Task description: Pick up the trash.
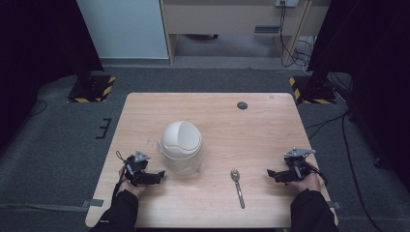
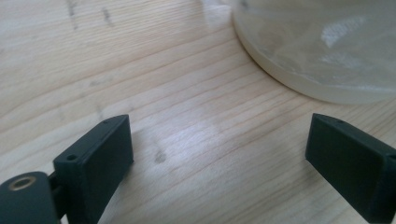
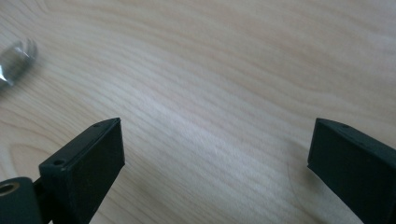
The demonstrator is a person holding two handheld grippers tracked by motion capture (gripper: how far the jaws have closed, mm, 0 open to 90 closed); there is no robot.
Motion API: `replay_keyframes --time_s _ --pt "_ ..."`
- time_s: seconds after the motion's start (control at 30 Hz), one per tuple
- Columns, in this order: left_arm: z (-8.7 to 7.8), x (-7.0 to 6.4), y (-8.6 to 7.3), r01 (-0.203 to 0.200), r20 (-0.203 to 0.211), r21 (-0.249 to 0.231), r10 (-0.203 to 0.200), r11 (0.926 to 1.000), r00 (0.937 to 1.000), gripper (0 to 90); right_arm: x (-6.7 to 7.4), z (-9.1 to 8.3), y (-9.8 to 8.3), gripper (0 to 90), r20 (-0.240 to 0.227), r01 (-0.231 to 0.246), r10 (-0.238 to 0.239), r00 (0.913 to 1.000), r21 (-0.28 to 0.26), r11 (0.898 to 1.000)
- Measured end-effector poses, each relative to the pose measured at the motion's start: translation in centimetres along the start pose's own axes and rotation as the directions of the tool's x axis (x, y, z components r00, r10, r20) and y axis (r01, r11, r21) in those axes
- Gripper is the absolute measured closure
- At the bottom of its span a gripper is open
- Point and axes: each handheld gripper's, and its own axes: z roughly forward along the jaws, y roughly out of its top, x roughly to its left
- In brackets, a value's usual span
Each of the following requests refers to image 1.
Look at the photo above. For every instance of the metal spoon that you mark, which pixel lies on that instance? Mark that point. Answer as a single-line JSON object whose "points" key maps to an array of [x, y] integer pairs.
{"points": [[238, 187]]}

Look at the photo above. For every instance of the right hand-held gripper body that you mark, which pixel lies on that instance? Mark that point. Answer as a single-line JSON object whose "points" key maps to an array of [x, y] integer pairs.
{"points": [[297, 165]]}

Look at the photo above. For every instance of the grey tape strip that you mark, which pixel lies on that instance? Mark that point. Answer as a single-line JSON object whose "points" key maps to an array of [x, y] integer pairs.
{"points": [[93, 203], [334, 205]]}

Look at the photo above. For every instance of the dark curtain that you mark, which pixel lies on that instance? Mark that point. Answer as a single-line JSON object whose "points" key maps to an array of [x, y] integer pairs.
{"points": [[38, 48], [370, 64]]}

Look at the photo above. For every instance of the grey power strip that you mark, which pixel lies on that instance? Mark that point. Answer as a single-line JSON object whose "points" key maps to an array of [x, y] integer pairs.
{"points": [[286, 3]]}

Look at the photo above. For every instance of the person's right hand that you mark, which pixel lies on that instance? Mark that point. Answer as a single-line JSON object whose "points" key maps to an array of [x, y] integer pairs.
{"points": [[308, 183]]}

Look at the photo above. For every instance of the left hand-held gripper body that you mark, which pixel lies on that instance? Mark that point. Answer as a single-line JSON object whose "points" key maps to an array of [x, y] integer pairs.
{"points": [[136, 167]]}

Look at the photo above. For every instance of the person's left hand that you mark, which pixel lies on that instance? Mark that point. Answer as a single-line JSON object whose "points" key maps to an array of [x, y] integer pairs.
{"points": [[129, 188]]}

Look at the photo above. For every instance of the black stand base striped edge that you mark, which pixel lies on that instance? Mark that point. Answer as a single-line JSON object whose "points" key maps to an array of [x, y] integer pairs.
{"points": [[313, 92], [92, 88]]}

